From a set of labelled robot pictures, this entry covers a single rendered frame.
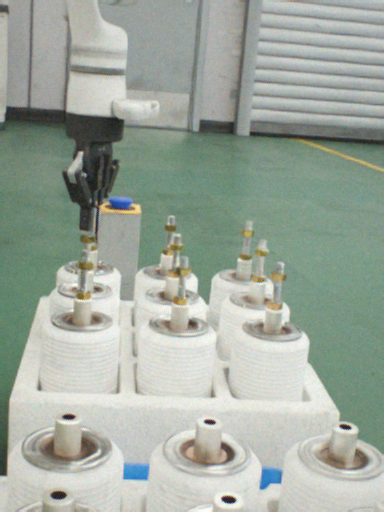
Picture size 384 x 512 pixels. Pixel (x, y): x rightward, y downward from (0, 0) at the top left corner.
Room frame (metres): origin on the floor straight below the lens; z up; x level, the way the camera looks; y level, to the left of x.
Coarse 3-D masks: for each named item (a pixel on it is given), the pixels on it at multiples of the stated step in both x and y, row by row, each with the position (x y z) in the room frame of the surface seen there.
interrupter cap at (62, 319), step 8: (64, 312) 0.93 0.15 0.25; (72, 312) 0.93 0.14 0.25; (96, 312) 0.94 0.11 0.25; (56, 320) 0.90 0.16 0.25; (64, 320) 0.90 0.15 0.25; (96, 320) 0.92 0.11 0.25; (104, 320) 0.91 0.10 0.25; (112, 320) 0.91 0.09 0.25; (64, 328) 0.88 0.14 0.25; (72, 328) 0.87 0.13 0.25; (80, 328) 0.88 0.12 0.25; (88, 328) 0.88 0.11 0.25; (96, 328) 0.88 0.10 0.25; (104, 328) 0.89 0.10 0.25
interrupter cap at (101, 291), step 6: (72, 282) 1.06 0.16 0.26; (60, 288) 1.02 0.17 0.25; (66, 288) 1.03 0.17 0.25; (72, 288) 1.03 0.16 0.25; (96, 288) 1.04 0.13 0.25; (102, 288) 1.04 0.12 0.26; (108, 288) 1.04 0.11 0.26; (66, 294) 1.00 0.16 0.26; (72, 294) 1.00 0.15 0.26; (90, 294) 1.00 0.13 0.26; (96, 294) 1.01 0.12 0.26; (102, 294) 1.01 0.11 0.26; (108, 294) 1.01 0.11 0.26
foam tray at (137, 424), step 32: (128, 320) 1.13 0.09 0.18; (32, 352) 0.97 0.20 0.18; (128, 352) 1.00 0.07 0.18; (32, 384) 0.87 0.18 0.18; (128, 384) 0.90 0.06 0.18; (224, 384) 0.92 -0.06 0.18; (320, 384) 0.95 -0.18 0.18; (32, 416) 0.83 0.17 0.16; (96, 416) 0.84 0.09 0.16; (128, 416) 0.84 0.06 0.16; (160, 416) 0.84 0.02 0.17; (192, 416) 0.85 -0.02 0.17; (224, 416) 0.85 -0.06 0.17; (256, 416) 0.86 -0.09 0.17; (288, 416) 0.86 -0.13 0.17; (320, 416) 0.87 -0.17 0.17; (128, 448) 0.84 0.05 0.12; (256, 448) 0.86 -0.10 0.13; (288, 448) 0.86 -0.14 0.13
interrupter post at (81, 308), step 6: (78, 300) 0.90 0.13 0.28; (84, 300) 0.90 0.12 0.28; (90, 300) 0.91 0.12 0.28; (78, 306) 0.90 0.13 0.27; (84, 306) 0.90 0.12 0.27; (90, 306) 0.91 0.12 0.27; (78, 312) 0.90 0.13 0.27; (84, 312) 0.90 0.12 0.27; (90, 312) 0.91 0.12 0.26; (72, 318) 0.91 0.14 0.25; (78, 318) 0.90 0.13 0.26; (84, 318) 0.90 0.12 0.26; (90, 318) 0.91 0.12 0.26; (84, 324) 0.90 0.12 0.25
